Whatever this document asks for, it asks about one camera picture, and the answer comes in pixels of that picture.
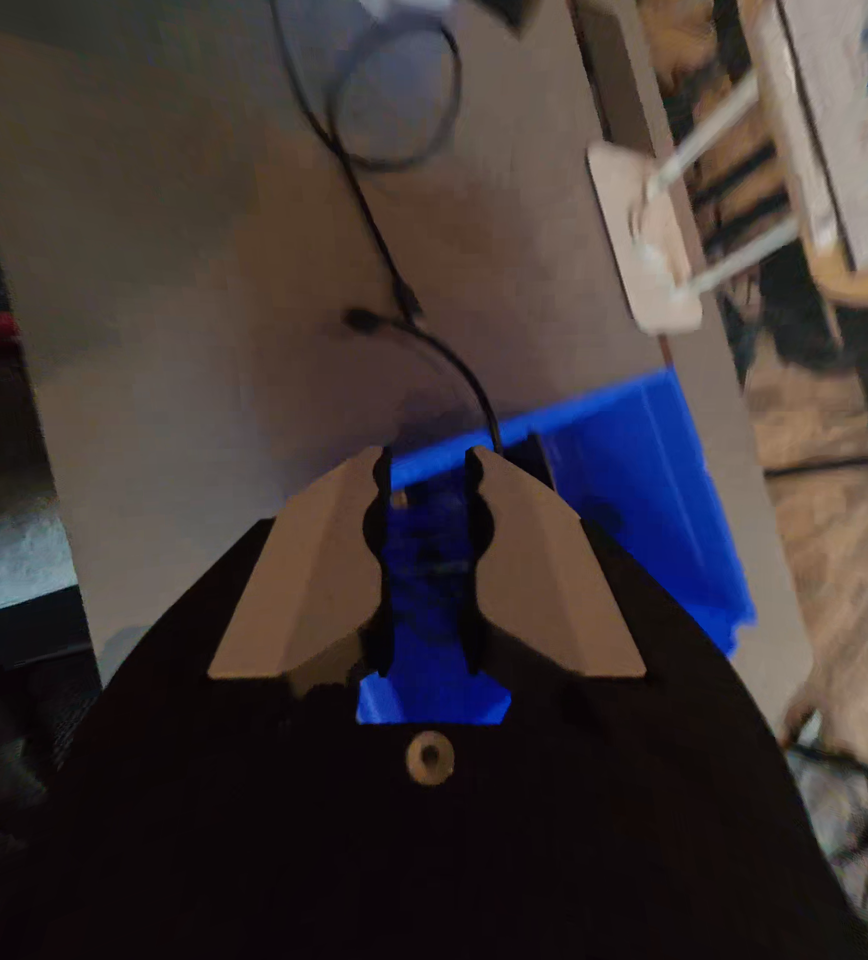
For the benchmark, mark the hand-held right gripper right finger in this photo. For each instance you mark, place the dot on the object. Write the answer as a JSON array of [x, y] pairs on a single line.
[[554, 585]]

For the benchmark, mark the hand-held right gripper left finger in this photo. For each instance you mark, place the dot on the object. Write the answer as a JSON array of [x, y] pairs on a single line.
[[306, 585]]

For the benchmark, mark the blue plastic bin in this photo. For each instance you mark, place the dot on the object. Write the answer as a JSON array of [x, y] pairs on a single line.
[[628, 465]]

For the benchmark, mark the white poster stand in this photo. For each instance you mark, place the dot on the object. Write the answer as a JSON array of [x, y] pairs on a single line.
[[651, 247]]

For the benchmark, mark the wooden poster backboard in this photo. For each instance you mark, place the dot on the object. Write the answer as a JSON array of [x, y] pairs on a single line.
[[861, 281]]

